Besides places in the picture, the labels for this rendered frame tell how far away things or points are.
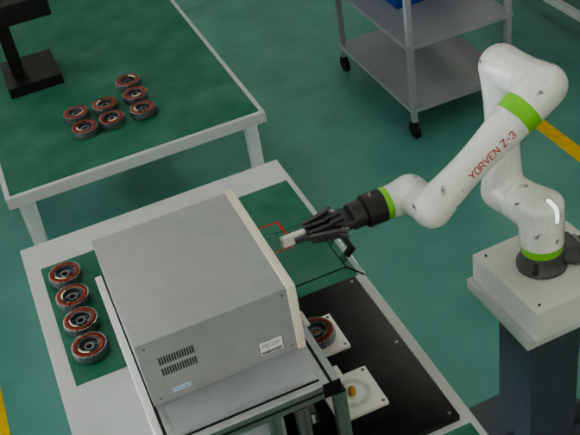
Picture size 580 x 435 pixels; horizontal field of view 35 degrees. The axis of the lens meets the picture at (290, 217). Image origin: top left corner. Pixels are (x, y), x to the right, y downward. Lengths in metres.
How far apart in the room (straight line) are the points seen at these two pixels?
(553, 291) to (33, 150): 2.25
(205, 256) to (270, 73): 3.49
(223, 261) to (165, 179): 2.71
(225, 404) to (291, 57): 3.87
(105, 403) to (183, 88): 1.78
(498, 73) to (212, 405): 1.14
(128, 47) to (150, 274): 2.49
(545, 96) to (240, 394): 1.06
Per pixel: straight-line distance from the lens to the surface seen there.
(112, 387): 2.81
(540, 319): 2.68
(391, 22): 4.85
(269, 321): 2.16
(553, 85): 2.44
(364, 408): 2.54
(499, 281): 2.78
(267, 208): 3.29
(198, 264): 2.23
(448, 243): 4.20
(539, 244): 2.70
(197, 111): 3.93
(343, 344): 2.70
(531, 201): 2.66
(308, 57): 5.77
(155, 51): 4.50
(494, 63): 2.54
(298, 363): 2.22
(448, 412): 2.53
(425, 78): 5.04
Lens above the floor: 2.73
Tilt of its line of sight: 38 degrees down
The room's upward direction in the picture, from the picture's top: 10 degrees counter-clockwise
